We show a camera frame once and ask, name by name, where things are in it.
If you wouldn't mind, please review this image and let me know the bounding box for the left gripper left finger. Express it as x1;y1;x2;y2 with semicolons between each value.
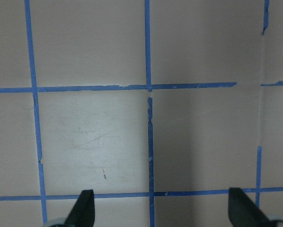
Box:
63;190;95;227

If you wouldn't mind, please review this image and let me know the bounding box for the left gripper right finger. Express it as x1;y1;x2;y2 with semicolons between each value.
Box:
228;188;274;227

